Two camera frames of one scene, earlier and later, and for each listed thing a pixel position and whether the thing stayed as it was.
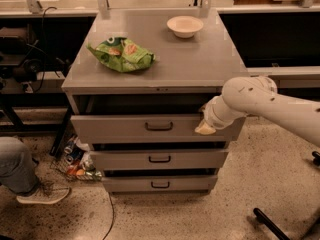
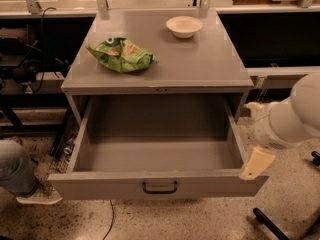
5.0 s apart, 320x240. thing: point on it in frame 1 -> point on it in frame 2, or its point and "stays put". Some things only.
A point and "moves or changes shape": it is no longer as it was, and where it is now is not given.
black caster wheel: x=316 y=159 stays put
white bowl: x=184 y=26 stays put
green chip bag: x=121 y=54 stays put
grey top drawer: x=148 y=119 moves or changes shape
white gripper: x=210 y=113 -> x=266 y=128
